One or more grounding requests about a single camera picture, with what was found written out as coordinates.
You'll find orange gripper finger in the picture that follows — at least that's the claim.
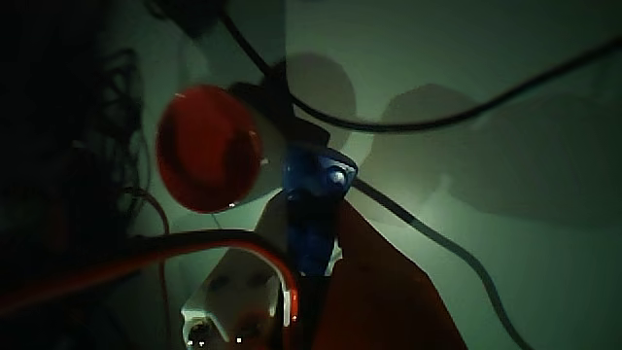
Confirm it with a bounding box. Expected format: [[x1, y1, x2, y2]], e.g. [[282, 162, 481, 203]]
[[310, 199, 468, 350]]

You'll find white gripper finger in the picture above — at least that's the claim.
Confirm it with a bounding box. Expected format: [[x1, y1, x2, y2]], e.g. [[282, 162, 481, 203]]
[[180, 192, 343, 350]]

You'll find blue toy brick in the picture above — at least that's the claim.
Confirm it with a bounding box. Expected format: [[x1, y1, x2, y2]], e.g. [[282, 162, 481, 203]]
[[281, 144, 360, 278]]

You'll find white cup with red inside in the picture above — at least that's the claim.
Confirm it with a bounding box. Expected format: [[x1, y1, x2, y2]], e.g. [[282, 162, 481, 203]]
[[155, 84, 289, 215]]

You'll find grey cable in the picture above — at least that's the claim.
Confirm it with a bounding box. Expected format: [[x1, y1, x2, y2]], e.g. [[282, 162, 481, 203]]
[[351, 178, 536, 350]]

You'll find thick black cable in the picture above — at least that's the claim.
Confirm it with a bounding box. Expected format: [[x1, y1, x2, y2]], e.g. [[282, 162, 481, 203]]
[[217, 9, 622, 135]]

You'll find tangled black cable bundle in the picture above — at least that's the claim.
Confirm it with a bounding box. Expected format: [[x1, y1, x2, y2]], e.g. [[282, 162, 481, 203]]
[[67, 46, 156, 244]]

